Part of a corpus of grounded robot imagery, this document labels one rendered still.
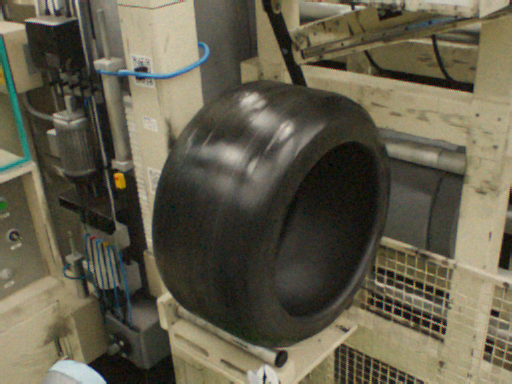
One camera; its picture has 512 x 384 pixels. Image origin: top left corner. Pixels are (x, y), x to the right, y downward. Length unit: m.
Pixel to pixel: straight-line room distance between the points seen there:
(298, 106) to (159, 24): 0.38
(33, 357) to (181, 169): 0.89
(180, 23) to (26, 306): 0.90
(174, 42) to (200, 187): 0.40
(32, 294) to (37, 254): 0.11
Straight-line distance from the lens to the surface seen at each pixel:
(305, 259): 1.78
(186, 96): 1.58
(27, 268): 1.93
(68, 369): 1.12
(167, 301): 1.69
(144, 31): 1.53
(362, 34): 1.62
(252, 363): 1.59
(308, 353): 1.71
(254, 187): 1.23
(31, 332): 1.96
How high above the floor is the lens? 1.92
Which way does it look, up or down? 31 degrees down
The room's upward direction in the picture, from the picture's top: 4 degrees counter-clockwise
